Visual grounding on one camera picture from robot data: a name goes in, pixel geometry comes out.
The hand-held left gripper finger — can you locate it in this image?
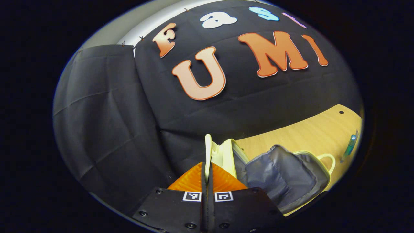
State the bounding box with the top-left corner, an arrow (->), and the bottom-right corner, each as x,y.
209,162 -> 286,232
132,162 -> 208,232

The pale yellow suitcase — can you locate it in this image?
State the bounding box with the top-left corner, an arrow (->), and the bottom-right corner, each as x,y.
204,134 -> 337,216

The black backdrop cloth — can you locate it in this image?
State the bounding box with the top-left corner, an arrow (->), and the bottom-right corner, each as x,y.
52,0 -> 364,217

